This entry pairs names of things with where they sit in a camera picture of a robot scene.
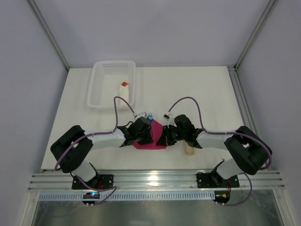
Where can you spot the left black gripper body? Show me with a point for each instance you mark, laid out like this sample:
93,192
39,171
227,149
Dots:
146,133

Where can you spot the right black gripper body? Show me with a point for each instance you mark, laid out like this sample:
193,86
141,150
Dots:
168,134

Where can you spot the pink paper napkin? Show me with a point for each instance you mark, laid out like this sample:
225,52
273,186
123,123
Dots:
156,132

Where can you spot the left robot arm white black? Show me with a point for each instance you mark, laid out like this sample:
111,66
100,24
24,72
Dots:
71,149

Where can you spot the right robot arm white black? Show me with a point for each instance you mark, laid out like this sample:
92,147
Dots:
209,139

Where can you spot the white rolled napkin bundle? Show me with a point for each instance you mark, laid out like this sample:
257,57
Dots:
124,94

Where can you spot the beige wooden utensil tray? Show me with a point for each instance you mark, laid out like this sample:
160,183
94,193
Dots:
188,150

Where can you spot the orange utensil tip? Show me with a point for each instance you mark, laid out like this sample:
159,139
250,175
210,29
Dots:
124,83

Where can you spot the white plastic basket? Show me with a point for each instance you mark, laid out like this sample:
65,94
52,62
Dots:
104,83

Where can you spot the right controller board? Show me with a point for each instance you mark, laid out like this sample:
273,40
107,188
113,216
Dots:
221,197

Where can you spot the controller board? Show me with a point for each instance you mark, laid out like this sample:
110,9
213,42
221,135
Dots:
221,197
91,199

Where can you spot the left controller board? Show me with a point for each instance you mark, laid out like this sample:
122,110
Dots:
91,199

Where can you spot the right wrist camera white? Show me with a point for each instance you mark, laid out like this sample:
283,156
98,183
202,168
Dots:
168,117

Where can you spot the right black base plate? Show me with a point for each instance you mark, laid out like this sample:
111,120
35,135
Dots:
213,180

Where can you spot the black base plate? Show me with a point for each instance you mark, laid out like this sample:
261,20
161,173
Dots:
213,180
105,181

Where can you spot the white slotted cable duct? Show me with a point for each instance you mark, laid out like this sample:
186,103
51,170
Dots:
131,196

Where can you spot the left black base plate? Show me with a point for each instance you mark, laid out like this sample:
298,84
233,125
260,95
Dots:
105,181

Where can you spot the right aluminium side rail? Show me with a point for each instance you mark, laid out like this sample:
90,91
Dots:
244,106

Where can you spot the aluminium front rail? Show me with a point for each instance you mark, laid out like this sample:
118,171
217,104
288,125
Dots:
148,180

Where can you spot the right aluminium frame post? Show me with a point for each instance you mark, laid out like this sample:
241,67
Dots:
256,31

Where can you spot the aluminium frame post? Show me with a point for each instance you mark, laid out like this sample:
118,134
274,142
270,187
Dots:
256,31
47,31

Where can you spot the left aluminium frame post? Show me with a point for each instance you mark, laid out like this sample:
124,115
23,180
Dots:
47,31

